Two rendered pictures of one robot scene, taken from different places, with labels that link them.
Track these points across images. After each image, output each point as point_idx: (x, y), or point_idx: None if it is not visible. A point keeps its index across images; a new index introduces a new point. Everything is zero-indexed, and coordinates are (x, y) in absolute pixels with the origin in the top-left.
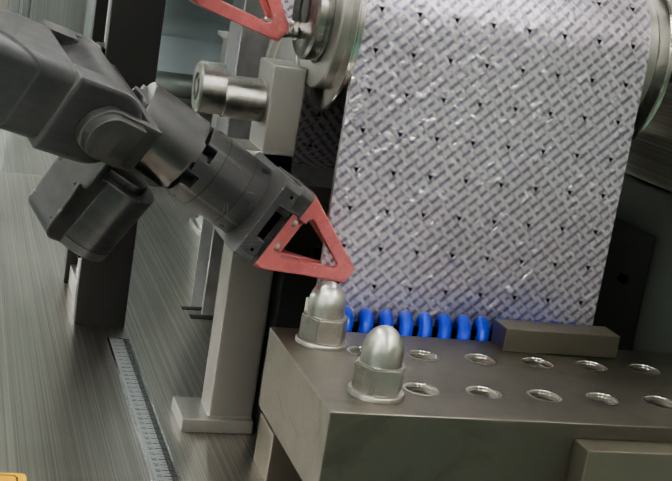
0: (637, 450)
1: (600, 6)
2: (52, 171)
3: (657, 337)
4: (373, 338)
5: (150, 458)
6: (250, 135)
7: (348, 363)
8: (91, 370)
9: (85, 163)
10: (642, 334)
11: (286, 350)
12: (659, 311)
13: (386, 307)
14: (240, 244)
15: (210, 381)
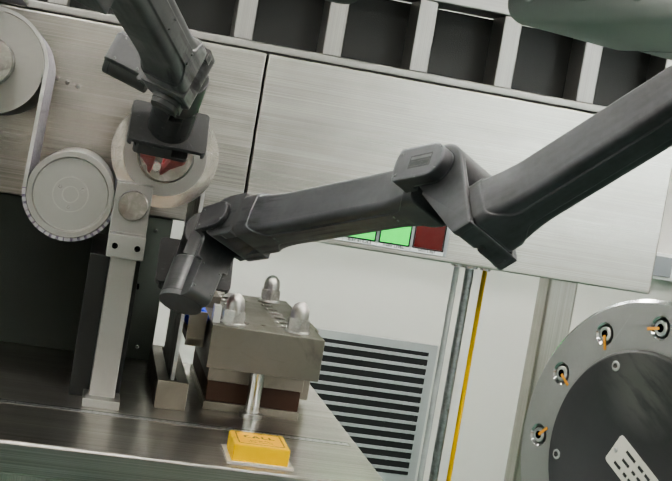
0: (312, 326)
1: None
2: (201, 270)
3: (143, 290)
4: (305, 308)
5: (159, 421)
6: (113, 228)
7: (260, 327)
8: (14, 408)
9: (220, 262)
10: None
11: (248, 330)
12: (142, 277)
13: None
14: (230, 285)
15: (110, 378)
